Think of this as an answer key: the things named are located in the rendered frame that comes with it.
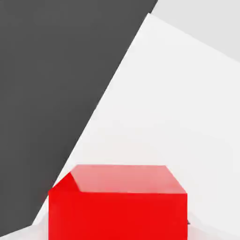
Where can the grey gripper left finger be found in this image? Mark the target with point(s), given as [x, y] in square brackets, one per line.
[28, 234]

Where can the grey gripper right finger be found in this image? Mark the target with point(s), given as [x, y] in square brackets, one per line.
[196, 232]

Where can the small red cube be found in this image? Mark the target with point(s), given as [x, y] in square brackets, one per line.
[120, 215]

